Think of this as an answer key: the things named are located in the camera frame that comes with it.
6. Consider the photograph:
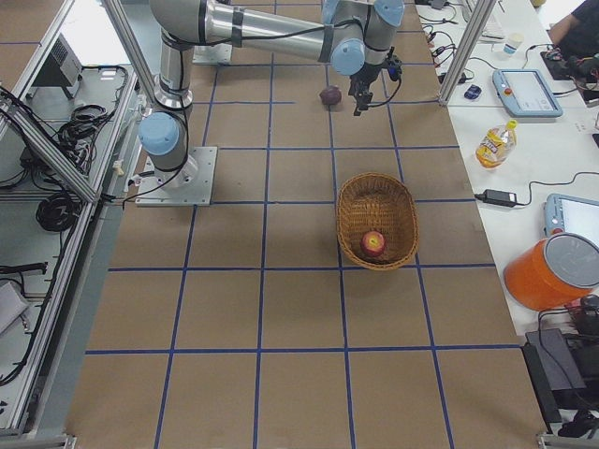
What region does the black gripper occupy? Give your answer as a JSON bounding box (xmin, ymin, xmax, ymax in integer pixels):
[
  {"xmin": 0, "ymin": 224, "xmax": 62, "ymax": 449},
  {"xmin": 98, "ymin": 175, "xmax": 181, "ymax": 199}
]
[{"xmin": 348, "ymin": 63, "xmax": 382, "ymax": 116}]

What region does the dark red apple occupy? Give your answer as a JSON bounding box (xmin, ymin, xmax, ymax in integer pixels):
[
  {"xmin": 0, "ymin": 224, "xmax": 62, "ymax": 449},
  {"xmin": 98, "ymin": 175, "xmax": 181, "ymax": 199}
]
[{"xmin": 319, "ymin": 85, "xmax": 343, "ymax": 107}]

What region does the red yellow apple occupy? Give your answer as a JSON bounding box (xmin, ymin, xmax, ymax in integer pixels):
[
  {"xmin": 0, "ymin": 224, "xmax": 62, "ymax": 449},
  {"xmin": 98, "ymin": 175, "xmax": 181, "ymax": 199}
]
[{"xmin": 360, "ymin": 230, "xmax": 387, "ymax": 257}]

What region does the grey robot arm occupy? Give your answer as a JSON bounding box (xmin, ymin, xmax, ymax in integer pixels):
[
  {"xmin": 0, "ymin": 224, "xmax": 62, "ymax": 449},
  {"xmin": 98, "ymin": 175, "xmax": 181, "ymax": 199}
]
[{"xmin": 150, "ymin": 1, "xmax": 404, "ymax": 117}]

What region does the woven wicker basket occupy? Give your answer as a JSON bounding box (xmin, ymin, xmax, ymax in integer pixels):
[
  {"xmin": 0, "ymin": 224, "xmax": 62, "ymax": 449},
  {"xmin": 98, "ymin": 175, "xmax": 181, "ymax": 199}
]
[{"xmin": 336, "ymin": 172, "xmax": 418, "ymax": 271}]

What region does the dark blue checked pouch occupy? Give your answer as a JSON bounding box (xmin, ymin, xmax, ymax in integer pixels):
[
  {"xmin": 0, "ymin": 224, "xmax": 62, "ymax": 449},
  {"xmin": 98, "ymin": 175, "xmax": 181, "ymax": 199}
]
[{"xmin": 463, "ymin": 84, "xmax": 482, "ymax": 101}]

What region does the orange juice bottle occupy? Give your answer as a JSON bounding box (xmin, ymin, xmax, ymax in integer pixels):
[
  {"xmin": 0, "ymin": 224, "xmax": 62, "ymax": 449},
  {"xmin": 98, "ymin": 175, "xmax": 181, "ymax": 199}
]
[{"xmin": 475, "ymin": 119, "xmax": 519, "ymax": 169}]

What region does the white paper cup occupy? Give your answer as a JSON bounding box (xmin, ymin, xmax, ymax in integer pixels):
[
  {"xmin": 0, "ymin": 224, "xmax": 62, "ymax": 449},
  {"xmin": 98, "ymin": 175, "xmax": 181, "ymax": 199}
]
[{"xmin": 503, "ymin": 33, "xmax": 524, "ymax": 56}]

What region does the blue teach pendant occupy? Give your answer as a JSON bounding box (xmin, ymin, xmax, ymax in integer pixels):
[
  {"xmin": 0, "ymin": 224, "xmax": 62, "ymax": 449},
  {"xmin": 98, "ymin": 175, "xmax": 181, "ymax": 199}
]
[
  {"xmin": 491, "ymin": 69, "xmax": 562, "ymax": 119},
  {"xmin": 544, "ymin": 194, "xmax": 598, "ymax": 241}
]

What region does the black power adapter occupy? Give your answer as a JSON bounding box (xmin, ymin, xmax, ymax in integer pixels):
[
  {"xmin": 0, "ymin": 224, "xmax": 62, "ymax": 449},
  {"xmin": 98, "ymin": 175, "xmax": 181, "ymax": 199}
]
[{"xmin": 482, "ymin": 189, "xmax": 518, "ymax": 208}]

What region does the orange bucket grey lid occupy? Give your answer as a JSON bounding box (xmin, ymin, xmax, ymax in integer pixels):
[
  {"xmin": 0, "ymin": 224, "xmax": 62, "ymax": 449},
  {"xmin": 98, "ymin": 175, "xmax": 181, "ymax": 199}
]
[{"xmin": 504, "ymin": 233, "xmax": 598, "ymax": 311}]

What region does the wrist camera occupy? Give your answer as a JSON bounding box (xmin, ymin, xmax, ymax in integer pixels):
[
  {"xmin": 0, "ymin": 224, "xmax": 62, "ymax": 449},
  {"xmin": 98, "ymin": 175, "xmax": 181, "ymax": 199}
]
[{"xmin": 383, "ymin": 53, "xmax": 402, "ymax": 82}]

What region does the aluminium frame post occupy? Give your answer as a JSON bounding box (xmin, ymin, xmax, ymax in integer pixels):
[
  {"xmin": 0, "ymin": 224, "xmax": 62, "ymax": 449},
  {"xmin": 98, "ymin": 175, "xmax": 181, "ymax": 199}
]
[{"xmin": 438, "ymin": 0, "xmax": 496, "ymax": 106}]

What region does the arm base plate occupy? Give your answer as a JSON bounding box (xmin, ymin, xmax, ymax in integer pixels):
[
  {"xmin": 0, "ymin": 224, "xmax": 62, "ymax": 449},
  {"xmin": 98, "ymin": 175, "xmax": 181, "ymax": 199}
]
[{"xmin": 134, "ymin": 146, "xmax": 217, "ymax": 207}]

